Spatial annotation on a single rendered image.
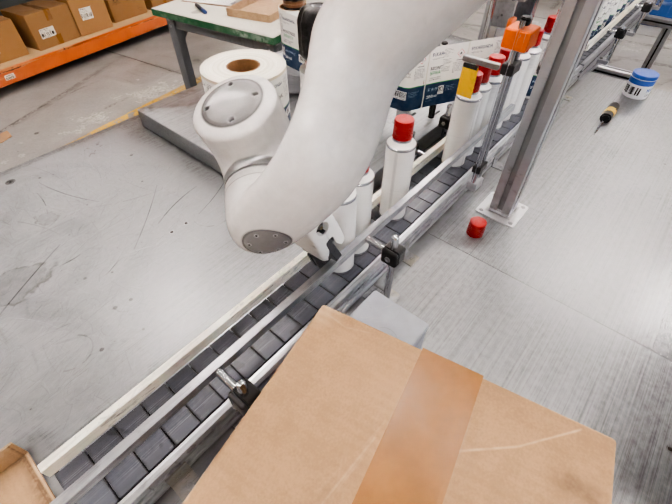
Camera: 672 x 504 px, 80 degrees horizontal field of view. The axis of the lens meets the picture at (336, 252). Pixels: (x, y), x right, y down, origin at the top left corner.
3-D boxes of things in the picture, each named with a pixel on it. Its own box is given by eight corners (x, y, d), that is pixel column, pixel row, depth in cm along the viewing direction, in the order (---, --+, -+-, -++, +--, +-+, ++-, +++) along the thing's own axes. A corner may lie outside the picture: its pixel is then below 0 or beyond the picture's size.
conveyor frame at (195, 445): (544, 70, 138) (550, 56, 134) (577, 80, 133) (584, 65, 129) (68, 478, 52) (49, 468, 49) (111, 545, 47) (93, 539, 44)
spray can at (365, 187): (352, 232, 76) (356, 136, 61) (374, 244, 74) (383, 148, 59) (334, 247, 74) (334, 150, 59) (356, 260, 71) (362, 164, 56)
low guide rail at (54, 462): (474, 118, 103) (476, 111, 101) (479, 120, 102) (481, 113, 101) (46, 471, 47) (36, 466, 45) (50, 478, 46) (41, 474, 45)
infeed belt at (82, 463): (549, 69, 136) (554, 57, 133) (574, 75, 133) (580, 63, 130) (70, 483, 51) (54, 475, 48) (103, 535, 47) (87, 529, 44)
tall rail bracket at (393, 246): (365, 280, 75) (370, 213, 63) (397, 300, 72) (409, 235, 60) (354, 290, 73) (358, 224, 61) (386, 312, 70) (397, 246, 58)
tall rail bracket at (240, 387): (241, 400, 59) (217, 343, 47) (275, 433, 56) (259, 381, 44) (224, 417, 58) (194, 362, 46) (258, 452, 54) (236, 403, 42)
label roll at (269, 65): (204, 114, 107) (189, 58, 97) (273, 97, 114) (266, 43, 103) (228, 151, 95) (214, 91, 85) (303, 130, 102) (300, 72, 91)
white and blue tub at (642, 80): (617, 89, 128) (629, 67, 123) (639, 89, 128) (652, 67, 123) (628, 100, 123) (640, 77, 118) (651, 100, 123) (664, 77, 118)
